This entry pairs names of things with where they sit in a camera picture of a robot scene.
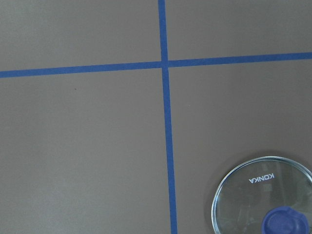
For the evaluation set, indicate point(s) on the glass pot lid purple knob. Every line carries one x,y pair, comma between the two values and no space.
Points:
265,195

